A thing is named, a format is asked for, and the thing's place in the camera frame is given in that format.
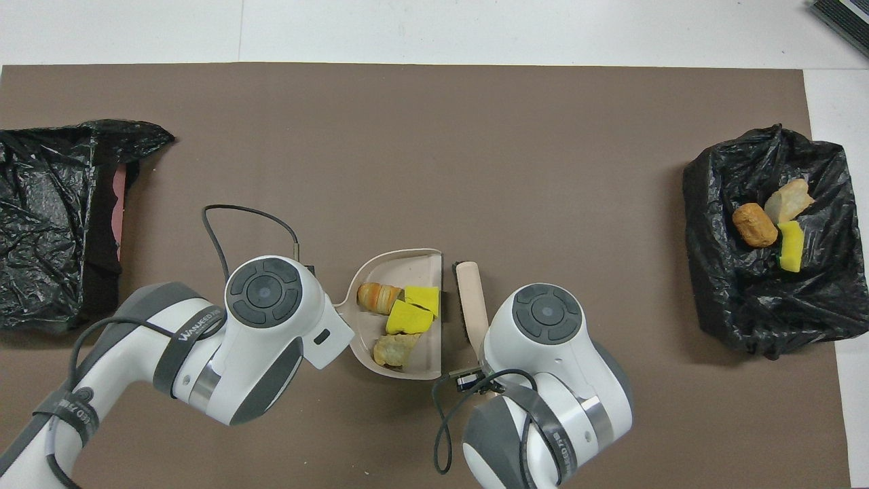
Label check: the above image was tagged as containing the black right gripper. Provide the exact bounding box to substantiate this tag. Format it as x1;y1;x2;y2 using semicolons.
455;365;509;396

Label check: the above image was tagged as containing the beige hand brush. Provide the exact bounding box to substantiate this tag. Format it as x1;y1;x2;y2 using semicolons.
451;261;491;354

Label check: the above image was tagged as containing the pale yellowish foam chunk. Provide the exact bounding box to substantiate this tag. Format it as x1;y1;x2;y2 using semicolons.
373;332;423;369

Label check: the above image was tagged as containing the large yellow sponge piece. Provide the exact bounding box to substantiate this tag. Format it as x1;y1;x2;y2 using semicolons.
385;300;436;336

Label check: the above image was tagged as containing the small curled yellow sponge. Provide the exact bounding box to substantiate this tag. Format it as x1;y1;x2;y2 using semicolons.
405;286;441;318

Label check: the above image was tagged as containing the beige plastic dustpan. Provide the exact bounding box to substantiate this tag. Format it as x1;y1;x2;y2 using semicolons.
334;248;444;380

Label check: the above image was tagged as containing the tan crusty foam chunk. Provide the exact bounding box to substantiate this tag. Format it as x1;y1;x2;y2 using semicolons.
357;282;403;316

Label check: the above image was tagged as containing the brown bread roll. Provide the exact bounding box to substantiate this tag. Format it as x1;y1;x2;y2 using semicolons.
732;202;779;248

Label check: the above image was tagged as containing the yellow and green sponge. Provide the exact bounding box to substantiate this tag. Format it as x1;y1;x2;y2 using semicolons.
777;220;805;273

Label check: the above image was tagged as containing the pale wedge foam chunk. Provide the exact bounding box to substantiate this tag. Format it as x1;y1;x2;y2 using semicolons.
764;178;815;225

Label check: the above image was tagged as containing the black bag over pink bin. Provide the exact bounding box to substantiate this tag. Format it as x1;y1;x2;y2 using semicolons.
0;120;176;332

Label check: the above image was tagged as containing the brown table mat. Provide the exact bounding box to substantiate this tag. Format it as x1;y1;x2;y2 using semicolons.
0;62;853;489

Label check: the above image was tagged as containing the dark grey ribbed object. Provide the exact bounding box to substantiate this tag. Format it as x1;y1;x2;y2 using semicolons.
808;0;869;58

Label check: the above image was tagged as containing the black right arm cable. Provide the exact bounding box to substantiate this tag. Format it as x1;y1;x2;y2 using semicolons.
432;370;537;476

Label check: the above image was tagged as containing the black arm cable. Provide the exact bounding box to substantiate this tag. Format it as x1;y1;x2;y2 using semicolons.
0;204;301;489
432;370;537;476

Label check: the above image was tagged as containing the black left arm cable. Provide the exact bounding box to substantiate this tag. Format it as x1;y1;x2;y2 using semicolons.
0;204;301;489

